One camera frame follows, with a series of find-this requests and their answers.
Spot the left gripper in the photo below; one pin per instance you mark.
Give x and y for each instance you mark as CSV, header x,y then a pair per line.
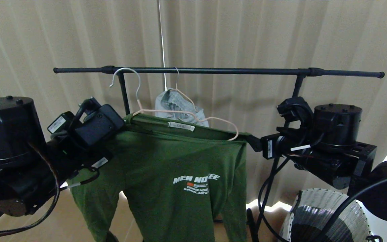
x,y
22,191

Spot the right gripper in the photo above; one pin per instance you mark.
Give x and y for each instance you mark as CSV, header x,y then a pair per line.
x,y
321,169

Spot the green garment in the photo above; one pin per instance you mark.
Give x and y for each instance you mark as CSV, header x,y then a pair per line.
x,y
180,158

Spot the pink clothes hanger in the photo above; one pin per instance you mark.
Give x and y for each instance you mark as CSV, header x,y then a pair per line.
x,y
139,101
176,80

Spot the pale grey shorts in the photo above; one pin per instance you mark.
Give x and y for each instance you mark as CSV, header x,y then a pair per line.
x,y
170,104

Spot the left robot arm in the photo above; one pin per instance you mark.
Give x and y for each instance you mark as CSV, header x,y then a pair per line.
x,y
8,131

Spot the white laundry basket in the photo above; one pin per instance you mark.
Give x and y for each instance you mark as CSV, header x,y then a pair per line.
x,y
314,208

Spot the black clothes rack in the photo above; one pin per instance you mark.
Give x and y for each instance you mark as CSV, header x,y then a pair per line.
x,y
230,71

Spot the beige curtain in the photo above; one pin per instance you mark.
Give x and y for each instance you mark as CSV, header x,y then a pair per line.
x,y
264,33

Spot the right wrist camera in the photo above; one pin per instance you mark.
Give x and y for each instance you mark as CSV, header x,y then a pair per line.
x,y
294,111

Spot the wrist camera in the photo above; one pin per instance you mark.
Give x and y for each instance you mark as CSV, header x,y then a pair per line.
x,y
294,111
99,126

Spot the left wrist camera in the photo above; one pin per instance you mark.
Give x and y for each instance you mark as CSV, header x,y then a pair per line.
x,y
99,126

